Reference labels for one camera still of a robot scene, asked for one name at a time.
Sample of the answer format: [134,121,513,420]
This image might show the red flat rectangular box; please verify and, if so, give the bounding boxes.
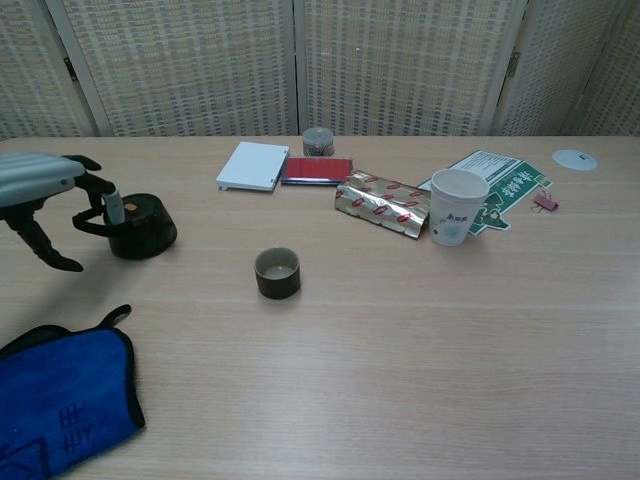
[280,156,355,188]

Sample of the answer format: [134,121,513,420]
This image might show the gold foil packet red print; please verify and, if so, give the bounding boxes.
[333,169,432,241]

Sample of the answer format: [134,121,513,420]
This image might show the woven folding screen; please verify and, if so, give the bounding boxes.
[0,0,640,140]

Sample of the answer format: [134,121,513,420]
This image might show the black teapot with handle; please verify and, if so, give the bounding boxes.
[72,192,179,261]

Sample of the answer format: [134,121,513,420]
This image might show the blue cloth with black trim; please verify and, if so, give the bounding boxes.
[0,303,147,480]

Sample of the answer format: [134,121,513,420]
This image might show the flattened green white carton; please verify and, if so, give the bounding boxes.
[417,148,554,236]

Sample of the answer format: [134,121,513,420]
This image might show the round white table grommet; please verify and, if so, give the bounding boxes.
[552,148,600,172]

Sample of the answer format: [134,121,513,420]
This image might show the small round patterned tin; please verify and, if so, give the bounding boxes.
[301,127,335,157]

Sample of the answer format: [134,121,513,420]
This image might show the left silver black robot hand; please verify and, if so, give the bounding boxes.
[0,152,126,274]

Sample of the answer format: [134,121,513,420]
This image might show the small grey tea cup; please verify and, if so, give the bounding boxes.
[253,247,302,301]

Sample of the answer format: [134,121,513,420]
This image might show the white flat rectangular box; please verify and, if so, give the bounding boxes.
[215,141,291,195]

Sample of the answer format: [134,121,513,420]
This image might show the white paper cup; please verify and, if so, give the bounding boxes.
[429,168,491,248]

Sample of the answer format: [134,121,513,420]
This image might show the pink binder clip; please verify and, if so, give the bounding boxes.
[532,193,560,215]

